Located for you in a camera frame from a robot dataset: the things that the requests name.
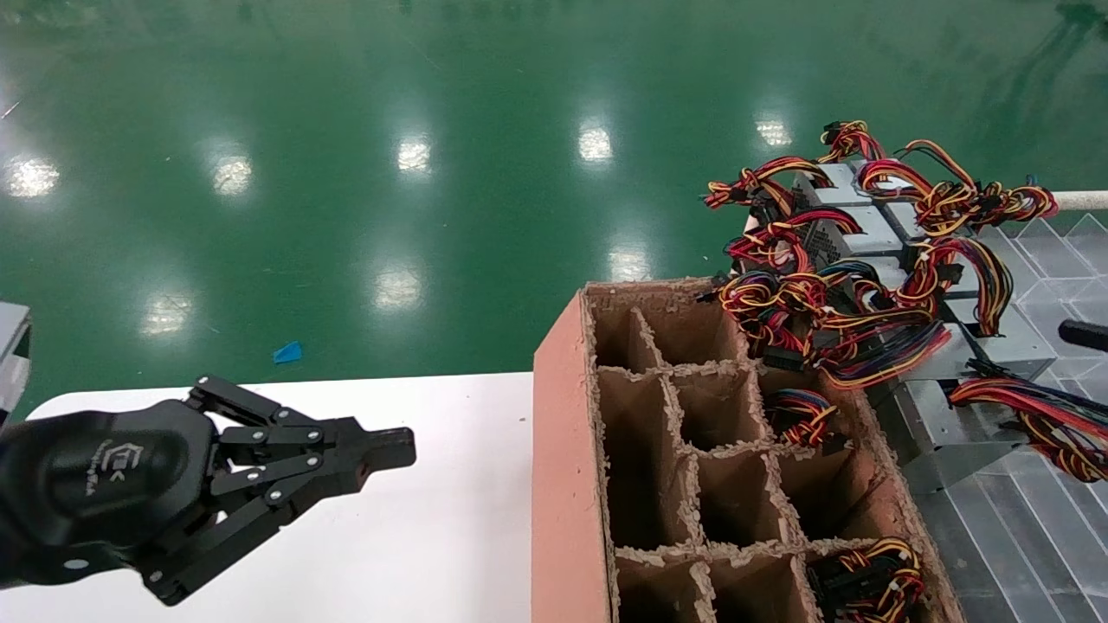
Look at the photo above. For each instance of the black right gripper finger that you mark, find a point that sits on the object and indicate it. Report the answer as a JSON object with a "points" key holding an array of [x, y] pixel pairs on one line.
{"points": [[1086, 336]]}

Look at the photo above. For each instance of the cream rack pipe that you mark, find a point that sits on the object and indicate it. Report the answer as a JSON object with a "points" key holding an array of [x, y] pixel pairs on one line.
{"points": [[1082, 201]]}

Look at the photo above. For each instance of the blue floor tape piece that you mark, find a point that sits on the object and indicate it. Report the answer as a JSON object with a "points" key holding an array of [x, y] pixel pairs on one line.
{"points": [[288, 353]]}

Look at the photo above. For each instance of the brown divided cardboard box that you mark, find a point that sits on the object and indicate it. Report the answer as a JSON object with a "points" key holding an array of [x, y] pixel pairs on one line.
{"points": [[567, 484]]}

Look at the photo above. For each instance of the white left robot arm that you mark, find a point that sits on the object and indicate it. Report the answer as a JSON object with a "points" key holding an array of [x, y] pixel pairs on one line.
{"points": [[12, 355]]}

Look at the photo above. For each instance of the clear acrylic divider tray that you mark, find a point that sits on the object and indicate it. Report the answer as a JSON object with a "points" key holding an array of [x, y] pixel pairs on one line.
{"points": [[1021, 536]]}

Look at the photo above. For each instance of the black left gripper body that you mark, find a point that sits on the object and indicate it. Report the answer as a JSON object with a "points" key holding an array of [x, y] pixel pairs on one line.
{"points": [[104, 484]]}

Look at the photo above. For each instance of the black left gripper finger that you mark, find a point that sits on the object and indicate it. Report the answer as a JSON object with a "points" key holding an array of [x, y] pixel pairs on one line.
{"points": [[260, 519], [268, 433]]}

